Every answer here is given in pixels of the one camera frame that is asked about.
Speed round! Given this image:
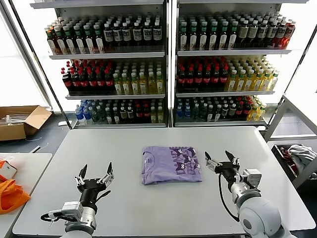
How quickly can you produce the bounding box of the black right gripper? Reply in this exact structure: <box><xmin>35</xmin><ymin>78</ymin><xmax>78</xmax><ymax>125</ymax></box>
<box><xmin>204</xmin><ymin>150</ymin><xmax>242</xmax><ymax>183</ymax></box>

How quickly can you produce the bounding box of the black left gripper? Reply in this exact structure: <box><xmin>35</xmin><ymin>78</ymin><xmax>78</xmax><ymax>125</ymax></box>
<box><xmin>73</xmin><ymin>162</ymin><xmax>115</xmax><ymax>207</ymax></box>

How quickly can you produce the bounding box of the purple t-shirt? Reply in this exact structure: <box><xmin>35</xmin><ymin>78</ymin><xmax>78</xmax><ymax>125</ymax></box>
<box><xmin>141</xmin><ymin>145</ymin><xmax>204</xmax><ymax>186</ymax></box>

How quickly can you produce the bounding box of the small cola bottle red cap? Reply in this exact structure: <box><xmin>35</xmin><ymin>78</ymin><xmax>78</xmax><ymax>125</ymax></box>
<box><xmin>134</xmin><ymin>105</ymin><xmax>143</xmax><ymax>124</ymax></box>
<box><xmin>235</xmin><ymin>102</ymin><xmax>244</xmax><ymax>121</ymax></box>
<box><xmin>243</xmin><ymin>101</ymin><xmax>251</xmax><ymax>121</ymax></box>
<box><xmin>142</xmin><ymin>104</ymin><xmax>151</xmax><ymax>124</ymax></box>

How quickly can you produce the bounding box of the black storage bin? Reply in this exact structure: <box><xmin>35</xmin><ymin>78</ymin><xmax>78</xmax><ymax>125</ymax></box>
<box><xmin>270</xmin><ymin>143</ymin><xmax>317</xmax><ymax>183</ymax></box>

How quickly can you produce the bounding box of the small white side table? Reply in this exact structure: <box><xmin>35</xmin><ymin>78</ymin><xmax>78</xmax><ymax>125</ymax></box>
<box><xmin>0</xmin><ymin>153</ymin><xmax>53</xmax><ymax>238</ymax></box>

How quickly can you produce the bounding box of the red crumpled garment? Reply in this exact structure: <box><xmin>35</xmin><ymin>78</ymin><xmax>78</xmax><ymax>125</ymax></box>
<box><xmin>279</xmin><ymin>146</ymin><xmax>298</xmax><ymax>174</ymax></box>

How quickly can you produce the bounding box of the grey white crumpled garment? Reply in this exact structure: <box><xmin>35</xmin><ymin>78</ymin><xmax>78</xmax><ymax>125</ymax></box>
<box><xmin>287</xmin><ymin>144</ymin><xmax>317</xmax><ymax>174</ymax></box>

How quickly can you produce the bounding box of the yellow juice bottle green label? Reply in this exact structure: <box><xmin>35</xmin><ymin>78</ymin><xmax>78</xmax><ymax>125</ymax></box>
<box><xmin>261</xmin><ymin>69</ymin><xmax>272</xmax><ymax>92</ymax></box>
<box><xmin>138</xmin><ymin>72</ymin><xmax>148</xmax><ymax>95</ymax></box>
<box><xmin>234</xmin><ymin>70</ymin><xmax>246</xmax><ymax>92</ymax></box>
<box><xmin>243</xmin><ymin>70</ymin><xmax>255</xmax><ymax>92</ymax></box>
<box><xmin>252</xmin><ymin>69</ymin><xmax>264</xmax><ymax>92</ymax></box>
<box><xmin>121</xmin><ymin>73</ymin><xmax>131</xmax><ymax>96</ymax></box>
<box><xmin>147</xmin><ymin>72</ymin><xmax>156</xmax><ymax>95</ymax></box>
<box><xmin>130</xmin><ymin>73</ymin><xmax>139</xmax><ymax>96</ymax></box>
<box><xmin>156</xmin><ymin>72</ymin><xmax>165</xmax><ymax>95</ymax></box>
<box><xmin>224</xmin><ymin>70</ymin><xmax>237</xmax><ymax>92</ymax></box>
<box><xmin>112</xmin><ymin>73</ymin><xmax>122</xmax><ymax>96</ymax></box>
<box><xmin>268</xmin><ymin>70</ymin><xmax>279</xmax><ymax>91</ymax></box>

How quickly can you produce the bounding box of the orange fabric bag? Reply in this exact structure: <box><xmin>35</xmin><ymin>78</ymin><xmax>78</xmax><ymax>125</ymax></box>
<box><xmin>0</xmin><ymin>175</ymin><xmax>30</xmax><ymax>215</ymax></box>

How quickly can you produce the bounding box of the white and orange box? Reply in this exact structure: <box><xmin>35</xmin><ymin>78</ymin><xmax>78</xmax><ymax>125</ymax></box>
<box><xmin>0</xmin><ymin>160</ymin><xmax>17</xmax><ymax>179</ymax></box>

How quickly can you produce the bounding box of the brown cardboard box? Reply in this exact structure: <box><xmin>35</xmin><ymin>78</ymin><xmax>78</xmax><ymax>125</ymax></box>
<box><xmin>0</xmin><ymin>105</ymin><xmax>52</xmax><ymax>141</ymax></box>

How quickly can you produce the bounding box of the white plastic strips bundle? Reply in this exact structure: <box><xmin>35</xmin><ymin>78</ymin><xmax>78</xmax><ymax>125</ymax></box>
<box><xmin>3</xmin><ymin>113</ymin><xmax>27</xmax><ymax>123</ymax></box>

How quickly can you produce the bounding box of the grey metal shelf rack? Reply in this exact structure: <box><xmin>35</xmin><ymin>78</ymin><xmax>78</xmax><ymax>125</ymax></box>
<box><xmin>29</xmin><ymin>0</ymin><xmax>171</xmax><ymax>129</ymax></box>
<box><xmin>171</xmin><ymin>0</ymin><xmax>293</xmax><ymax>127</ymax></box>

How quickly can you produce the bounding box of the dark bottle green white label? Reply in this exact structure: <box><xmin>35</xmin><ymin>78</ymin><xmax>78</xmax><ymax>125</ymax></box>
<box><xmin>74</xmin><ymin>25</ymin><xmax>86</xmax><ymax>55</ymax></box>
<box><xmin>228</xmin><ymin>21</ymin><xmax>238</xmax><ymax>51</ymax></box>
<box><xmin>218</xmin><ymin>21</ymin><xmax>229</xmax><ymax>52</ymax></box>
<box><xmin>84</xmin><ymin>25</ymin><xmax>96</xmax><ymax>55</ymax></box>
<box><xmin>94</xmin><ymin>24</ymin><xmax>106</xmax><ymax>54</ymax></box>
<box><xmin>208</xmin><ymin>21</ymin><xmax>218</xmax><ymax>52</ymax></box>
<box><xmin>63</xmin><ymin>25</ymin><xmax>76</xmax><ymax>55</ymax></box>
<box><xmin>198</xmin><ymin>21</ymin><xmax>209</xmax><ymax>52</ymax></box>
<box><xmin>54</xmin><ymin>26</ymin><xmax>66</xmax><ymax>56</ymax></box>
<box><xmin>188</xmin><ymin>22</ymin><xmax>199</xmax><ymax>52</ymax></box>
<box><xmin>178</xmin><ymin>22</ymin><xmax>189</xmax><ymax>52</ymax></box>

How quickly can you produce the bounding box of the dark bottle beige label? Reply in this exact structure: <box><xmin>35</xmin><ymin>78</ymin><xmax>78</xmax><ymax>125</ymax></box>
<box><xmin>248</xmin><ymin>20</ymin><xmax>259</xmax><ymax>50</ymax></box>
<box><xmin>238</xmin><ymin>21</ymin><xmax>249</xmax><ymax>50</ymax></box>

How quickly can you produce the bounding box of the dark bottle blue white label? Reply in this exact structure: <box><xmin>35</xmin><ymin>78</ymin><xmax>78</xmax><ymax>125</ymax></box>
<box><xmin>152</xmin><ymin>22</ymin><xmax>162</xmax><ymax>48</ymax></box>
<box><xmin>112</xmin><ymin>23</ymin><xmax>123</xmax><ymax>49</ymax></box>
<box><xmin>257</xmin><ymin>20</ymin><xmax>268</xmax><ymax>49</ymax></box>
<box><xmin>276</xmin><ymin>20</ymin><xmax>287</xmax><ymax>49</ymax></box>
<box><xmin>103</xmin><ymin>23</ymin><xmax>114</xmax><ymax>49</ymax></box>
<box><xmin>142</xmin><ymin>22</ymin><xmax>153</xmax><ymax>48</ymax></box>
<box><xmin>121</xmin><ymin>23</ymin><xmax>132</xmax><ymax>49</ymax></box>
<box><xmin>132</xmin><ymin>22</ymin><xmax>143</xmax><ymax>48</ymax></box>
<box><xmin>267</xmin><ymin>20</ymin><xmax>277</xmax><ymax>49</ymax></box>

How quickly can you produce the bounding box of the reddish brown drink bottle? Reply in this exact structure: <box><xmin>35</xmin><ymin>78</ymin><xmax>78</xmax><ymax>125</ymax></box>
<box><xmin>45</xmin><ymin>27</ymin><xmax>57</xmax><ymax>56</ymax></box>

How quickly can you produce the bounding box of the red drink bottle white cap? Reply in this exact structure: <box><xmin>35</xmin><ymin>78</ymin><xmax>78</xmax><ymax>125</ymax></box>
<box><xmin>284</xmin><ymin>20</ymin><xmax>295</xmax><ymax>50</ymax></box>

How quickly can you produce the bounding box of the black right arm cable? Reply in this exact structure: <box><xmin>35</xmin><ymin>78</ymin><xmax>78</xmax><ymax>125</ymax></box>
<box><xmin>217</xmin><ymin>173</ymin><xmax>241</xmax><ymax>223</ymax></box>

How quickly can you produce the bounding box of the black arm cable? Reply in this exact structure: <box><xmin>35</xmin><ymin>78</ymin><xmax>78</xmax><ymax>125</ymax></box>
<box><xmin>40</xmin><ymin>213</ymin><xmax>64</xmax><ymax>223</ymax></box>
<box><xmin>217</xmin><ymin>173</ymin><xmax>241</xmax><ymax>223</ymax></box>

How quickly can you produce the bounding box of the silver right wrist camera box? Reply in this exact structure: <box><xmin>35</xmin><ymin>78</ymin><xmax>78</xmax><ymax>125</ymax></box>
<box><xmin>242</xmin><ymin>168</ymin><xmax>263</xmax><ymax>190</ymax></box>

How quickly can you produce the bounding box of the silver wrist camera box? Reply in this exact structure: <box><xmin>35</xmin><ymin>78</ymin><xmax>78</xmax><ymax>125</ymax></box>
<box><xmin>49</xmin><ymin>201</ymin><xmax>84</xmax><ymax>220</ymax></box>
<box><xmin>242</xmin><ymin>168</ymin><xmax>263</xmax><ymax>190</ymax></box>

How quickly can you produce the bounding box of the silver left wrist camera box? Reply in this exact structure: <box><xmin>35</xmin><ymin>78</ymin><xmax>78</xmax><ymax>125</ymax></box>
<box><xmin>49</xmin><ymin>201</ymin><xmax>84</xmax><ymax>220</ymax></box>

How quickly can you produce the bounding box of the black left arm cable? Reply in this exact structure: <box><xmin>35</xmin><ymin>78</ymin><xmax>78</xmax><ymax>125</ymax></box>
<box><xmin>40</xmin><ymin>213</ymin><xmax>64</xmax><ymax>223</ymax></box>

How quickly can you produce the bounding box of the grey metal frame cart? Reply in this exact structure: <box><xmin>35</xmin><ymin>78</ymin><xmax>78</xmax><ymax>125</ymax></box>
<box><xmin>263</xmin><ymin>94</ymin><xmax>317</xmax><ymax>189</ymax></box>

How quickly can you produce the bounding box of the dark slanted window post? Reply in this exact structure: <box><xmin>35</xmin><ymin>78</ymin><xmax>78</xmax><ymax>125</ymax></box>
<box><xmin>264</xmin><ymin>19</ymin><xmax>317</xmax><ymax>131</ymax></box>
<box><xmin>7</xmin><ymin>0</ymin><xmax>74</xmax><ymax>130</ymax></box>

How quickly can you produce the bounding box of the light grey window post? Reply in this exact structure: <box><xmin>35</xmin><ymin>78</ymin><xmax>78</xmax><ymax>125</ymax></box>
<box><xmin>0</xmin><ymin>3</ymin><xmax>54</xmax><ymax>110</ymax></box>

